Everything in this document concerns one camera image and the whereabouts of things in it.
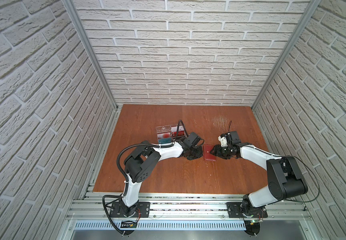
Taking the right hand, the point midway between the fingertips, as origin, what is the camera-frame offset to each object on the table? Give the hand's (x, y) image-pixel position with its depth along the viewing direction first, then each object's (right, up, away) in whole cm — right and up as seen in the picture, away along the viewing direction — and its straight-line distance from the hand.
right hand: (213, 151), depth 92 cm
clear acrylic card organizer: (-23, +14, -11) cm, 29 cm away
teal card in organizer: (-31, +6, +7) cm, 32 cm away
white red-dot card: (-30, +10, +5) cm, 32 cm away
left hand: (-6, -1, -2) cm, 6 cm away
